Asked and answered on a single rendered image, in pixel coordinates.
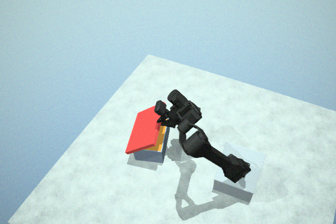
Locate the red lid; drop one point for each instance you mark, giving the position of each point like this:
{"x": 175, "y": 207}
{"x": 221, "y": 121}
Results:
{"x": 145, "y": 131}

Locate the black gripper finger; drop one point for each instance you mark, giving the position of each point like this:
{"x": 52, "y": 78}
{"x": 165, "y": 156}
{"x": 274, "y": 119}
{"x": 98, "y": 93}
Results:
{"x": 161, "y": 119}
{"x": 168, "y": 123}

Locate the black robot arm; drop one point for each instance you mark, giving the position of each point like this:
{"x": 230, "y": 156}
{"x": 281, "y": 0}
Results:
{"x": 197, "y": 145}

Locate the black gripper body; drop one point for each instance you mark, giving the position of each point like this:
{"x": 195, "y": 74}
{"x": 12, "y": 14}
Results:
{"x": 160, "y": 109}

